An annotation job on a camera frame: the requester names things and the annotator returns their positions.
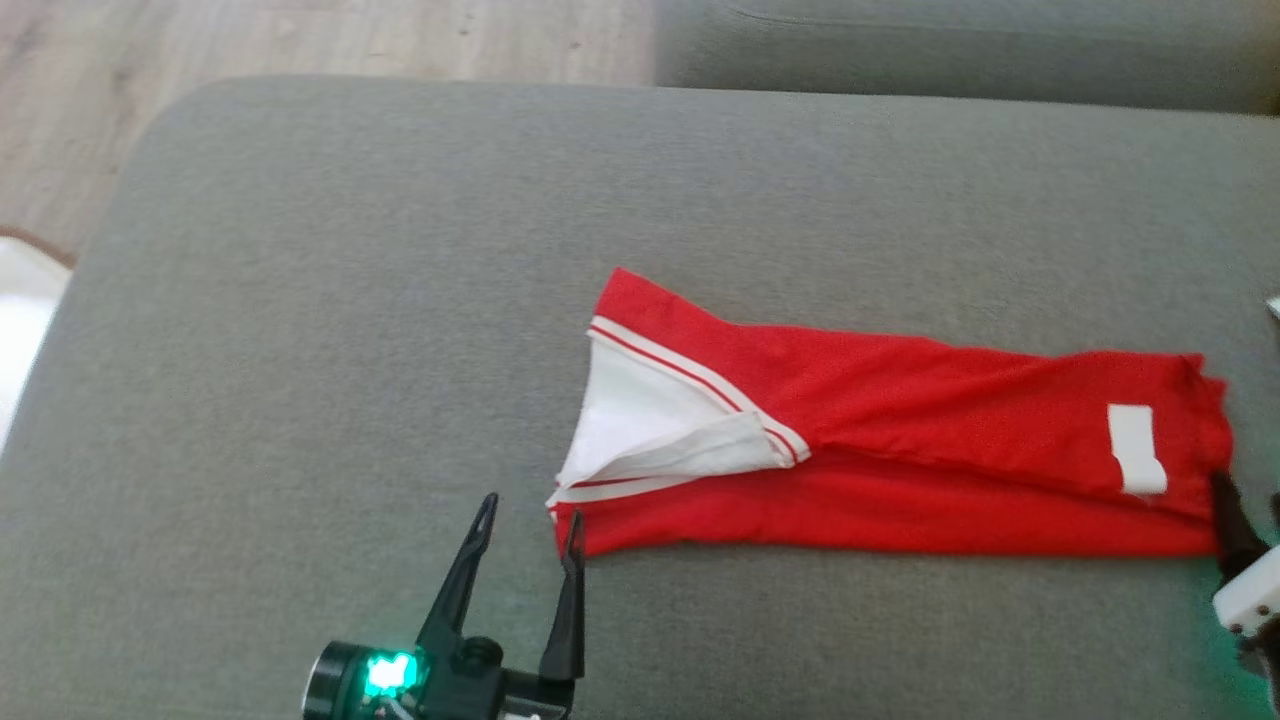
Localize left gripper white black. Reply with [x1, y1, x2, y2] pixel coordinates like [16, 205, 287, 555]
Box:
[303, 493, 587, 720]

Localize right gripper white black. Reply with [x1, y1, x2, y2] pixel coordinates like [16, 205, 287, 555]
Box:
[1209, 469, 1280, 701]

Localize red jersey thin white stripes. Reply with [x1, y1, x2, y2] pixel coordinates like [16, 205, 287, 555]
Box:
[545, 266, 1236, 559]

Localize grey sofa seat cushion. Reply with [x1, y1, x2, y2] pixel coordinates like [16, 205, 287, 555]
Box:
[0, 75, 1280, 720]

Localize grey sofa back cushion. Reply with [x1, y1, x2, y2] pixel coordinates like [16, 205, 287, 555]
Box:
[652, 0, 1280, 116]

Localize white floor rug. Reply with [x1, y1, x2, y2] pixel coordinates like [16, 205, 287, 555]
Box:
[0, 228, 77, 456]

